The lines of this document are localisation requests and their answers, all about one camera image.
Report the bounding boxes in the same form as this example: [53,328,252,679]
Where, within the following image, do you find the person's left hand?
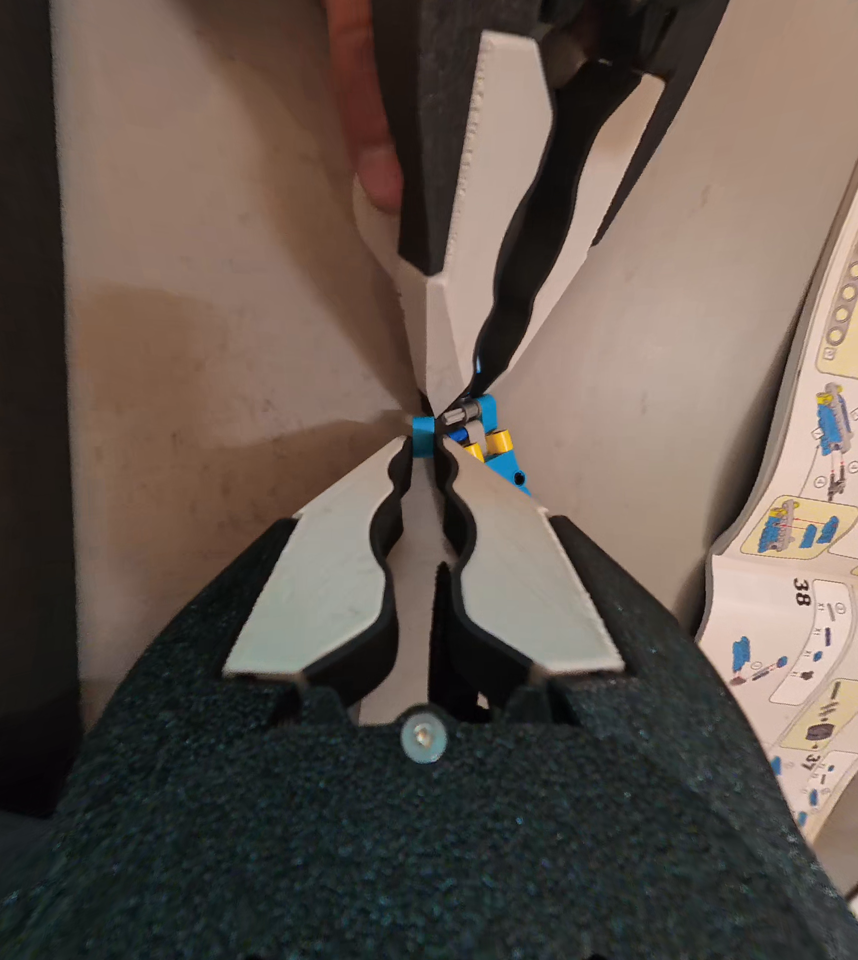
[327,0,406,211]

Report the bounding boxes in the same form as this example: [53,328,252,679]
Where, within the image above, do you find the small blue beam assembly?
[411,396,501,459]

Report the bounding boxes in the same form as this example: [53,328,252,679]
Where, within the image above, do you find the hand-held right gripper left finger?
[221,435,415,689]

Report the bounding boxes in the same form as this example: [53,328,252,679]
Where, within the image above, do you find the blue motor block yellow pins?
[462,427,532,498]

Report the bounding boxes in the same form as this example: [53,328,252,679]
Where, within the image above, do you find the instruction booklet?
[699,75,858,849]

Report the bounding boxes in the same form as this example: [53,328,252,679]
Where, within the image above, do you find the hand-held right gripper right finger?
[432,435,626,685]

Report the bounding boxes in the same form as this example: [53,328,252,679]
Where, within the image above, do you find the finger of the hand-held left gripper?
[477,63,664,395]
[426,30,555,411]

